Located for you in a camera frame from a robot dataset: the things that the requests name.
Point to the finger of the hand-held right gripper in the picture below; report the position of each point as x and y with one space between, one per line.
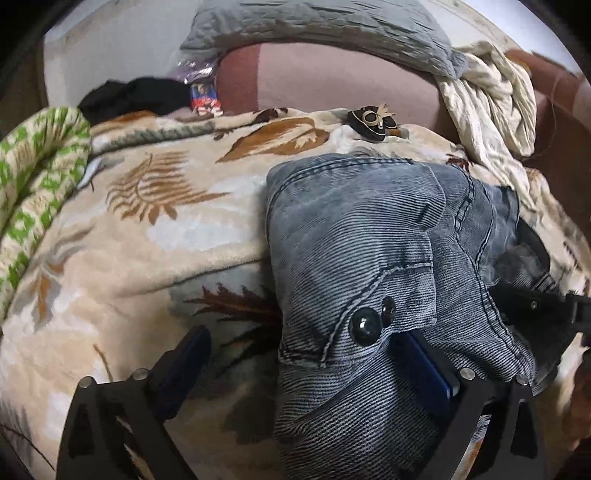
531 302

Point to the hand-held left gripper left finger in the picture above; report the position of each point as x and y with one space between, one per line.
184 369

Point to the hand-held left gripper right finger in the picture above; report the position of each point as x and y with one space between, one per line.
434 369

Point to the blue denim pants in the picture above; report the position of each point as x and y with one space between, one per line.
369 240

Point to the cream leaf-print fleece blanket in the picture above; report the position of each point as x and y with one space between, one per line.
138 258

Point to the maroon quilted pillow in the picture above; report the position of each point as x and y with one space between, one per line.
558 101

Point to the cream floral quilt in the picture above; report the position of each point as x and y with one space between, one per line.
489 92

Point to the green and white patterned blanket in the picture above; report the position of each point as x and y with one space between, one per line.
41 184

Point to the black hair clip with bow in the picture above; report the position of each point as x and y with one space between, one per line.
371 124

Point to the red and blue snack packet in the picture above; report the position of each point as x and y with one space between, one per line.
205 99

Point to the black cloth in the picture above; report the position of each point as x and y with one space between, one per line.
134 97

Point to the clear purple plastic bag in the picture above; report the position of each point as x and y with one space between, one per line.
196 71

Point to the mauve bed sheet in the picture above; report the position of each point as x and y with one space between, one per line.
332 78

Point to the grey quilted pillow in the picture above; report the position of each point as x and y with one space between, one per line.
323 27

